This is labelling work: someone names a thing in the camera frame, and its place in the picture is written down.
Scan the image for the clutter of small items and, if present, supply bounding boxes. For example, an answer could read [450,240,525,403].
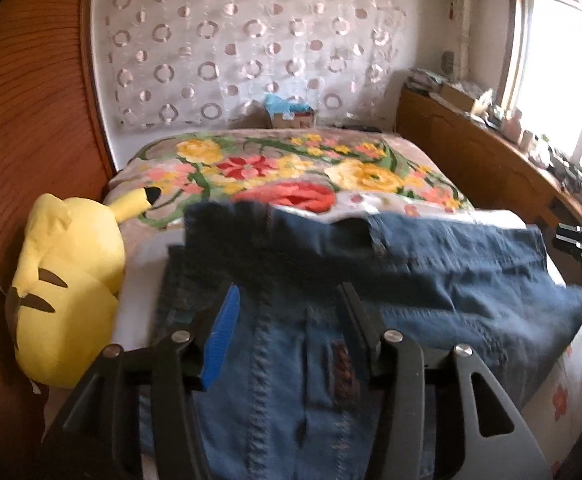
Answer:
[406,67,582,221]

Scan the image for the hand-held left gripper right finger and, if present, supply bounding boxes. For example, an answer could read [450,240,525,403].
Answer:
[337,282,554,480]

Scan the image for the beige window curtain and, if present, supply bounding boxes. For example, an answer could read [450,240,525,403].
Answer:
[441,0,478,81]

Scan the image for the white floral bed sheet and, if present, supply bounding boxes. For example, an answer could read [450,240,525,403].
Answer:
[41,205,582,480]

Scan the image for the small cardboard box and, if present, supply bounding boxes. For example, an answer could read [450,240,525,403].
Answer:
[270,107,316,130]

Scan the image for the blue denim pants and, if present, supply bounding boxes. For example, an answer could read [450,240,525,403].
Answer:
[138,201,582,480]

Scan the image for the window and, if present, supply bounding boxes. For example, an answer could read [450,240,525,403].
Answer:
[501,0,582,181]

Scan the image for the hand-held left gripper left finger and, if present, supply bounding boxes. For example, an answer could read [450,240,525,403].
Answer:
[41,284,242,480]

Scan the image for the yellow plush toy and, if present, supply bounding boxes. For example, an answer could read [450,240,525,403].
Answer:
[5,186,164,390]

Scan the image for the floral blanket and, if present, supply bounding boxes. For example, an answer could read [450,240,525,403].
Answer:
[103,129,476,231]

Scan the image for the wooden sideboard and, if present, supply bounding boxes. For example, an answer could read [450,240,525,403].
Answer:
[396,85,582,286]

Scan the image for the flat cardboard box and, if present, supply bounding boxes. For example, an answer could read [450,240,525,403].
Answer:
[438,82,478,112]

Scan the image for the blue plastic bag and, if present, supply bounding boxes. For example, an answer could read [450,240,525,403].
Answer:
[265,94,299,117]

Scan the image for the white circle-patterned curtain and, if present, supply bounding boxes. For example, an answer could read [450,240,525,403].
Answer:
[90,0,452,133]

